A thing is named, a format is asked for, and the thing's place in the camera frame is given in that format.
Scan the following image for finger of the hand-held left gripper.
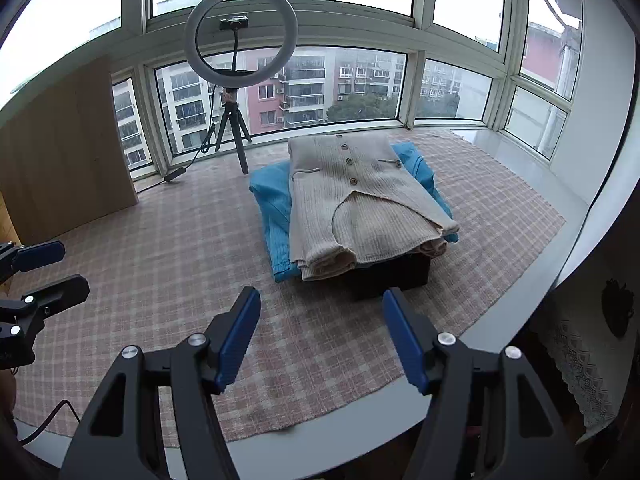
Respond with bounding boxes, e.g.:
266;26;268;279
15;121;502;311
0;274;91;326
0;240;67;283

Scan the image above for blue folded garment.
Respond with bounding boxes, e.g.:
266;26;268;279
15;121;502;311
249;141;460;283

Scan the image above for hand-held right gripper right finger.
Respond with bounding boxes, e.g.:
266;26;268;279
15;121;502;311
382;287;576;480

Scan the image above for black power cable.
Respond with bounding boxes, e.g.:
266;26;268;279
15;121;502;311
15;399;82;443

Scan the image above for white lace cloth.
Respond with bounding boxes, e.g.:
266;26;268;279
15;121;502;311
537;240;636;446

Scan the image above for black ring light cable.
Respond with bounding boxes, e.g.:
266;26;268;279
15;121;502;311
182;85;223;173

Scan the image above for large light wooden board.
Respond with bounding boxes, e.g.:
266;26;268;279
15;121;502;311
0;55;140;246

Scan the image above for white ring light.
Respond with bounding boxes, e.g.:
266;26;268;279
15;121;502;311
183;0;300;86

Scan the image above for white window frame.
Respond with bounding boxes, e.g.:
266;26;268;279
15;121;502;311
110;0;583;186

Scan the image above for beige knit cardigan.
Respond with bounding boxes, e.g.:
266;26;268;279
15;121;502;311
287;135;461;282

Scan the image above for black tripod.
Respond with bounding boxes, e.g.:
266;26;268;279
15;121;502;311
215;87;252;175

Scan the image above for pink plaid tablecloth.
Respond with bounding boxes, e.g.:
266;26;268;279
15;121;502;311
9;127;568;448

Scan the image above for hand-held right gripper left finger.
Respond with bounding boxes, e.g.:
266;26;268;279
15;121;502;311
59;286;262;480

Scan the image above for black box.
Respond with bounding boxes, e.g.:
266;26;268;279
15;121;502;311
345;252;433;303

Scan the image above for pine plank board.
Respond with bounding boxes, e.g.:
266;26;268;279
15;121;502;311
0;192;22;248

